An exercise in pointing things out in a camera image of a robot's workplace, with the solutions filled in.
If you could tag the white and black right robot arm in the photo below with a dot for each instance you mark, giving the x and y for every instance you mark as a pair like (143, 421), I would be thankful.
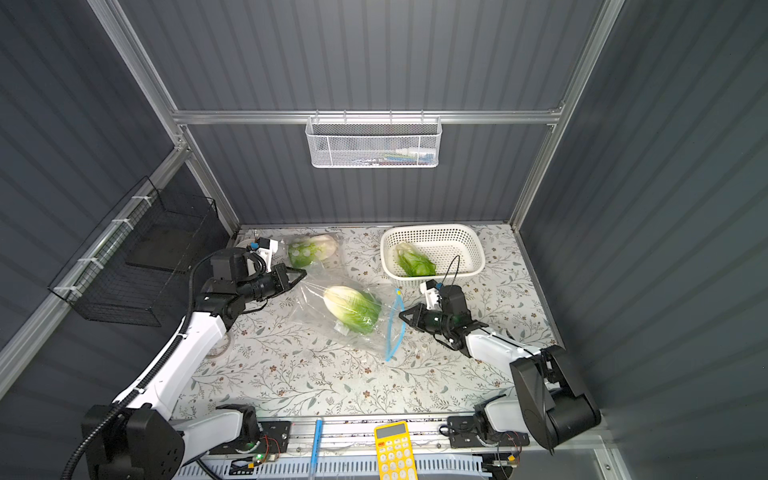
(551, 403)

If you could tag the white wire wall basket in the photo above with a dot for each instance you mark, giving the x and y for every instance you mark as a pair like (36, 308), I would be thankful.
(359, 143)

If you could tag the clear zip-top bag blue seal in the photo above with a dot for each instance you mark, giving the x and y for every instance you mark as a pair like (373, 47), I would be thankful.
(389, 333)

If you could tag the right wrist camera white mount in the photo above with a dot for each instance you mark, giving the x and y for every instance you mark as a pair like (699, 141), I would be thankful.
(431, 291)

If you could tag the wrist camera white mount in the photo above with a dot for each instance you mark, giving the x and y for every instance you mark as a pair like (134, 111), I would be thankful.
(265, 248)
(431, 291)

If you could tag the blue pen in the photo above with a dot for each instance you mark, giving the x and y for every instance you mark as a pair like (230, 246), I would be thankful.
(317, 438)

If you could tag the white slotted cable duct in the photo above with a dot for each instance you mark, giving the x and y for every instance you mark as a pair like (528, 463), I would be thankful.
(425, 466)

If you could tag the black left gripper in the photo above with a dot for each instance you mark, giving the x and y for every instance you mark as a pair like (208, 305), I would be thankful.
(282, 280)

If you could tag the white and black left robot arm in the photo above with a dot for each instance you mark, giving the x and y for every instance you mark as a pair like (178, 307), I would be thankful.
(134, 436)

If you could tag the chinese cabbage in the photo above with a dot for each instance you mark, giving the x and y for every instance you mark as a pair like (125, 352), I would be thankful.
(358, 311)
(413, 262)
(304, 251)

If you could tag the yellow calculator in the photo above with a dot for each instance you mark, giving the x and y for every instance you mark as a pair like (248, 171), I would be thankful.
(394, 452)

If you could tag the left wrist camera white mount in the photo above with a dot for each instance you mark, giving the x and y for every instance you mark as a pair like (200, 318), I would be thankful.
(265, 248)

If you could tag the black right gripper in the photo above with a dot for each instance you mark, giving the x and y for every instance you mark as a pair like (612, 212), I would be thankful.
(429, 318)

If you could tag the black wire mesh basket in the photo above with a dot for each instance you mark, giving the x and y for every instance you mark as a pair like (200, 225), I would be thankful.
(136, 273)

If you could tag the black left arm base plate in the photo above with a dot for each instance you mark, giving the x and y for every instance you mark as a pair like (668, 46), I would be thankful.
(274, 438)

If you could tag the white perforated plastic basket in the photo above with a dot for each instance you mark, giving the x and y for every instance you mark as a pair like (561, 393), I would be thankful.
(445, 245)

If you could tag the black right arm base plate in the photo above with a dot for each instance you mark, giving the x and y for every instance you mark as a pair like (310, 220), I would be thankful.
(470, 431)

